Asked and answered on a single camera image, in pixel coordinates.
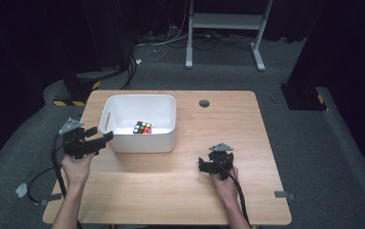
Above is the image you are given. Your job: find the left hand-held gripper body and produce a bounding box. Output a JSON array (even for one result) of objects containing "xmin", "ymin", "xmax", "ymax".
[{"xmin": 57, "ymin": 116, "xmax": 106, "ymax": 160}]

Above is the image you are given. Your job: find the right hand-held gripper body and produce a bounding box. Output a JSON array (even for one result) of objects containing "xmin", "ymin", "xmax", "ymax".
[{"xmin": 206, "ymin": 142, "xmax": 235, "ymax": 181}]

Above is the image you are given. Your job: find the white plastic bin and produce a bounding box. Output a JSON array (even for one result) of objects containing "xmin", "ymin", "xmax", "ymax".
[{"xmin": 98, "ymin": 94, "xmax": 177, "ymax": 154}]

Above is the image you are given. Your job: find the multicoloured puzzle cube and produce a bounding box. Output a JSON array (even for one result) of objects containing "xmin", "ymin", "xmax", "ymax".
[{"xmin": 132, "ymin": 120, "xmax": 152, "ymax": 135}]

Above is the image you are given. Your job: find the person's left hand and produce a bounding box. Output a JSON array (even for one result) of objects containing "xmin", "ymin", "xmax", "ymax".
[{"xmin": 60, "ymin": 151, "xmax": 97, "ymax": 189}]

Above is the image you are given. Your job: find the person's right hand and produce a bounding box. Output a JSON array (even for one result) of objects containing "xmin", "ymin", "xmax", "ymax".
[{"xmin": 210, "ymin": 165, "xmax": 240, "ymax": 202}]

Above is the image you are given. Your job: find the black stand with striped base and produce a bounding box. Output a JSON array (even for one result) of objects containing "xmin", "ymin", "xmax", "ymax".
[
  {"xmin": 52, "ymin": 0, "xmax": 131, "ymax": 108},
  {"xmin": 279, "ymin": 0, "xmax": 329, "ymax": 112}
]

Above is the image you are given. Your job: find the grey tape strip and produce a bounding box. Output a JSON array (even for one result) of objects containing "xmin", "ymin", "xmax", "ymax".
[
  {"xmin": 38, "ymin": 193, "xmax": 63, "ymax": 206},
  {"xmin": 274, "ymin": 190, "xmax": 296, "ymax": 201}
]

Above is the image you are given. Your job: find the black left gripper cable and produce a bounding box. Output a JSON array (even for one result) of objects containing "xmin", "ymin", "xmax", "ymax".
[{"xmin": 27, "ymin": 133, "xmax": 68, "ymax": 205}]

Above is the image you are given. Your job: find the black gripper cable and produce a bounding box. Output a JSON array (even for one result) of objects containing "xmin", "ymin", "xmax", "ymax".
[
  {"xmin": 213, "ymin": 158, "xmax": 252, "ymax": 227},
  {"xmin": 27, "ymin": 133, "xmax": 68, "ymax": 205}
]

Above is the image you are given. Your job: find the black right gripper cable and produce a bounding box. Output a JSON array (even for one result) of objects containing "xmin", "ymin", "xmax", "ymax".
[{"xmin": 213, "ymin": 158, "xmax": 252, "ymax": 227}]

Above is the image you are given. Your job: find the black floor cable bundle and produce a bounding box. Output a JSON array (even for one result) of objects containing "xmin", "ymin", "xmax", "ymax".
[{"xmin": 119, "ymin": 30, "xmax": 254, "ymax": 91}]

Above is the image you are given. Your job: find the white floor cable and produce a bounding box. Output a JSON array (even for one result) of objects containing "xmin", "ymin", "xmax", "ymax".
[{"xmin": 134, "ymin": 0, "xmax": 191, "ymax": 62}]

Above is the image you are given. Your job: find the grey metal stand frame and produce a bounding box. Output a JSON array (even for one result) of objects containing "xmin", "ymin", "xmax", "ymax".
[{"xmin": 185, "ymin": 0, "xmax": 274, "ymax": 73}]

